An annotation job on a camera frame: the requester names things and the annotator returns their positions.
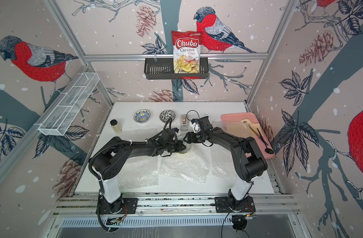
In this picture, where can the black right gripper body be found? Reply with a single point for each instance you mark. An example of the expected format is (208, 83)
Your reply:
(197, 138)

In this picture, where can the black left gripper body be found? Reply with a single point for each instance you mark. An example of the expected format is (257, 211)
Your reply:
(171, 147)

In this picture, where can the bubble wrap sheet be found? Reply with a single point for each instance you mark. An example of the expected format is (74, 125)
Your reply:
(192, 166)
(222, 163)
(142, 171)

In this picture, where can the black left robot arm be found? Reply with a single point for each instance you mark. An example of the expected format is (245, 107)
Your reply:
(107, 163)

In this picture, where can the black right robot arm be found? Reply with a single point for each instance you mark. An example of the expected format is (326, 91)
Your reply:
(247, 158)

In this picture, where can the pink floral leaf bowl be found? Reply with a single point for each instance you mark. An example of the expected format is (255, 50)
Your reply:
(166, 115)

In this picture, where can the blue yellow patterned bowl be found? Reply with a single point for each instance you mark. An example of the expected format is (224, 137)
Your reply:
(142, 116)

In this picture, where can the pink plastic tray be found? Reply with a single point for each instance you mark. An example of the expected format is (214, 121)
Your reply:
(236, 117)

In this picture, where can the gold spoon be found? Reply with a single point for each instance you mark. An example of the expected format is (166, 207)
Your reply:
(249, 125)

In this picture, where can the glass jar black lid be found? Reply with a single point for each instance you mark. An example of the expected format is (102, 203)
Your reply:
(116, 126)

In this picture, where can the red cassava chips bag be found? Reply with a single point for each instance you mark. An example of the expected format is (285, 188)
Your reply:
(187, 49)

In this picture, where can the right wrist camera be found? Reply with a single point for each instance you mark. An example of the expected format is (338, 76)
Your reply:
(201, 124)

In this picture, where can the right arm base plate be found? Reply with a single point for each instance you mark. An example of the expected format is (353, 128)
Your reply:
(227, 204)

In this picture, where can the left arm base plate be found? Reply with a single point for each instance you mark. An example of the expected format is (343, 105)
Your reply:
(121, 206)

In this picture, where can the black wire wall basket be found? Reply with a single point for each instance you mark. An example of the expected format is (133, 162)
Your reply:
(163, 68)

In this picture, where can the white mesh wall shelf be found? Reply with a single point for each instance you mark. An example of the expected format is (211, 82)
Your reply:
(71, 101)

